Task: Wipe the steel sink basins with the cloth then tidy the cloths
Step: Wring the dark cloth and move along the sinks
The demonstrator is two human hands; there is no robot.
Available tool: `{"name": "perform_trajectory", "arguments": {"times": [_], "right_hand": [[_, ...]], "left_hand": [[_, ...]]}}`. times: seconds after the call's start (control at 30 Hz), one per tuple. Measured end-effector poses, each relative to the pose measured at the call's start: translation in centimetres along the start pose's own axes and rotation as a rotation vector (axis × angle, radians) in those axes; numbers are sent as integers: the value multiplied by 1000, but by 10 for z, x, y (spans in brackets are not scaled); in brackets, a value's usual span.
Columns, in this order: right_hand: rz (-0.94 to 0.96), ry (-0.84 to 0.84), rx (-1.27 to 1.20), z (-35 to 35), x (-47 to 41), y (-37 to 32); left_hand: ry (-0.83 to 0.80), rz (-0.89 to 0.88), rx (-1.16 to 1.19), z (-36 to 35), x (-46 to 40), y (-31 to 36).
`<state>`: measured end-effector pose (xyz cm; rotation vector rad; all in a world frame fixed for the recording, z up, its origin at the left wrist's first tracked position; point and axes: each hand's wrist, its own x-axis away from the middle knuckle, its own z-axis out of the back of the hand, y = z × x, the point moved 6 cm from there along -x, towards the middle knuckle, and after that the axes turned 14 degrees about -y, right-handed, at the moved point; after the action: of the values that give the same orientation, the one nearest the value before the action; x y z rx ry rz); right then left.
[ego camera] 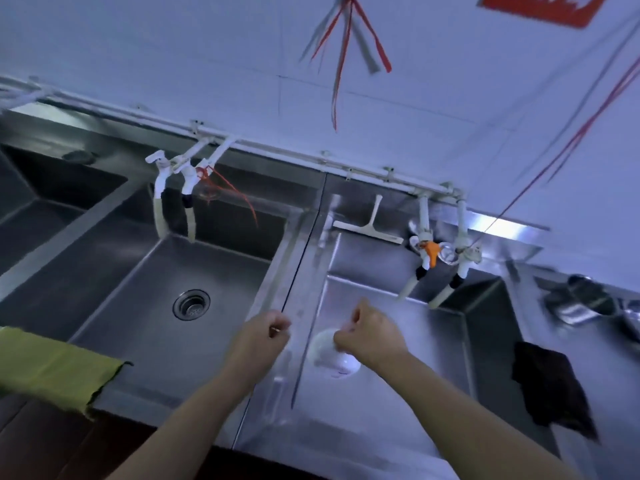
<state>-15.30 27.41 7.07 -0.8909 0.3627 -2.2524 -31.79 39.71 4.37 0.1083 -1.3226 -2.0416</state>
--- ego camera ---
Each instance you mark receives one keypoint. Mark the person's left hand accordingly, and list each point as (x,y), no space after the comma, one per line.
(260,344)

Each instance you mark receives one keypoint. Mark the person's right hand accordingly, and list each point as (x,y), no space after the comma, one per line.
(375,339)

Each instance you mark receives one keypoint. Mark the stainless steel sink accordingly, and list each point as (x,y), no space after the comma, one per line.
(150,344)
(50,194)
(400,394)

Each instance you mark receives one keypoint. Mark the dark cleaning cloth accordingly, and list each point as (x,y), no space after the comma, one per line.
(550,389)

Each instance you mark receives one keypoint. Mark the yellow woven cloth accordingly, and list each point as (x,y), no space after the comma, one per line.
(50,364)

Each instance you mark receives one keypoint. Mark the person's left forearm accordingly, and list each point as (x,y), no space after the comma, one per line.
(190,434)

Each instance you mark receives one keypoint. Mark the person's right forearm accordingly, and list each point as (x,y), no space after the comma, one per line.
(475,434)

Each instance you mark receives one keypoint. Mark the white plastic bottle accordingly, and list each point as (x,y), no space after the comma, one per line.
(327,359)

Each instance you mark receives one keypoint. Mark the round metal drain strainer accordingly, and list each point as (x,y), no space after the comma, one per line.
(191,304)

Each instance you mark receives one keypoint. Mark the white plastic squeegee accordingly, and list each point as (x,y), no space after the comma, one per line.
(370,229)

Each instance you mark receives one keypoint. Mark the steel cup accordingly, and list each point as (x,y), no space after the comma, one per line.
(580,299)

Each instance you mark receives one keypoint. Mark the white wall water pipe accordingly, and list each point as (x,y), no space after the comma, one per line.
(280,149)

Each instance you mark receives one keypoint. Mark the red wall sign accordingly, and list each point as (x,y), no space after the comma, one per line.
(545,7)

